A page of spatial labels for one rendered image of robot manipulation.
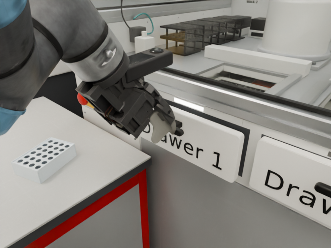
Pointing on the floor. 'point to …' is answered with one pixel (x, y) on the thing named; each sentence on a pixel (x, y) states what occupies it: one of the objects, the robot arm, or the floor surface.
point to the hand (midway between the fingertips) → (165, 124)
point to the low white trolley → (73, 186)
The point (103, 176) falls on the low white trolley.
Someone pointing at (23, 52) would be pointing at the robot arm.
